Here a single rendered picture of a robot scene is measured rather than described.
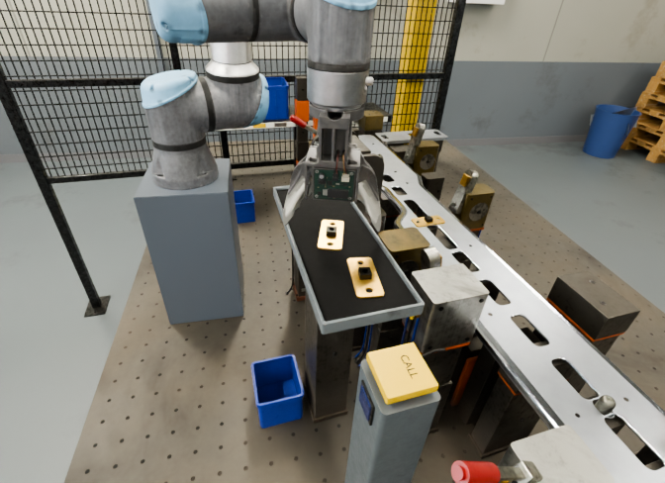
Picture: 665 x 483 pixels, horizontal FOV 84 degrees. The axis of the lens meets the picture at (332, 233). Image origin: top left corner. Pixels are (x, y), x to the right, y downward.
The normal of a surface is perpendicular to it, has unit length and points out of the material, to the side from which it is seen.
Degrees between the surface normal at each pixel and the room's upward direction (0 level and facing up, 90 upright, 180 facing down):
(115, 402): 0
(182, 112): 90
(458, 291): 0
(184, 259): 90
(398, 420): 90
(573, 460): 0
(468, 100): 90
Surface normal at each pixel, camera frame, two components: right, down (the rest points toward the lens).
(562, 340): 0.04, -0.83
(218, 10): 0.50, 0.46
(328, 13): -0.37, 0.51
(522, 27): 0.20, 0.56
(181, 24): 0.41, 0.77
